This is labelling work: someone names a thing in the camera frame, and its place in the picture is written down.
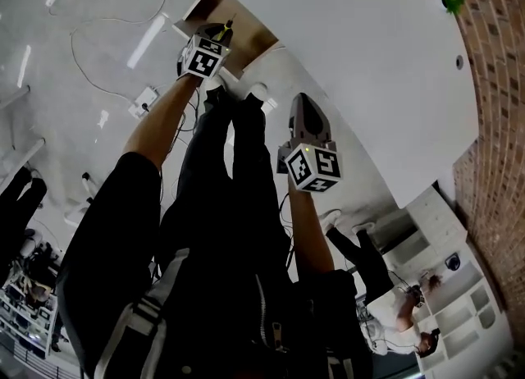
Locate person's right white shoe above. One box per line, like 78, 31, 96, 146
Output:
248, 83, 270, 102

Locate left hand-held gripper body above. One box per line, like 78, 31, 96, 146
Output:
176, 34, 230, 80

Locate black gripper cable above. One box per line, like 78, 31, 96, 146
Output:
278, 192, 299, 272
170, 85, 202, 132

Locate white wooden drawer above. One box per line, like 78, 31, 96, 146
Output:
171, 0, 288, 83

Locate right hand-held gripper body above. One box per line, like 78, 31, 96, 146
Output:
276, 135, 344, 194

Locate person's black trousers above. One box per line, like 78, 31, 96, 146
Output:
157, 85, 288, 272

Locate white curved desk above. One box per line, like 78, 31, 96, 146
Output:
192, 0, 482, 211

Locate long white cable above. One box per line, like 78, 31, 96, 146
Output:
48, 0, 169, 106

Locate white power strip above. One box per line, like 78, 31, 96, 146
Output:
127, 86, 160, 118

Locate white office chair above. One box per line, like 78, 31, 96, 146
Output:
63, 171, 102, 229

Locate cluttered equipment shelf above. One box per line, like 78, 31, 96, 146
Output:
0, 253, 62, 358

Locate person's left forearm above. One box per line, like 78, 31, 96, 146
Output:
121, 73, 202, 173

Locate yellow black screwdriver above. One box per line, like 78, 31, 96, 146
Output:
220, 13, 236, 42

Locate person's right forearm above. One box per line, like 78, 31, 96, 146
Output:
286, 182, 336, 276

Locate person's black striped jacket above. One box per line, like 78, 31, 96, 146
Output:
55, 151, 374, 379

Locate white low cabinet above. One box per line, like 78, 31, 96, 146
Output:
368, 182, 514, 370

